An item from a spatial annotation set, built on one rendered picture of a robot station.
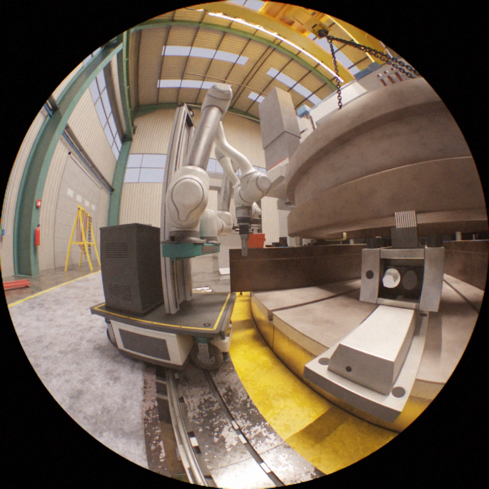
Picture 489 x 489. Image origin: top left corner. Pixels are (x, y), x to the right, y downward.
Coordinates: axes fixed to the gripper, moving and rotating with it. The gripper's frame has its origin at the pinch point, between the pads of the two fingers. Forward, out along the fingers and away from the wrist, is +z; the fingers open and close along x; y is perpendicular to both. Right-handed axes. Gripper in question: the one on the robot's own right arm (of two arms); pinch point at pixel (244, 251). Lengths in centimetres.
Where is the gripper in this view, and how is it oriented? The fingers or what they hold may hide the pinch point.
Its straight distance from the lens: 87.3
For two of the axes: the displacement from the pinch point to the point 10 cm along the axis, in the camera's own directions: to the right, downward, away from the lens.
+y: -10.0, 0.3, 0.3
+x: -0.3, -0.1, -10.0
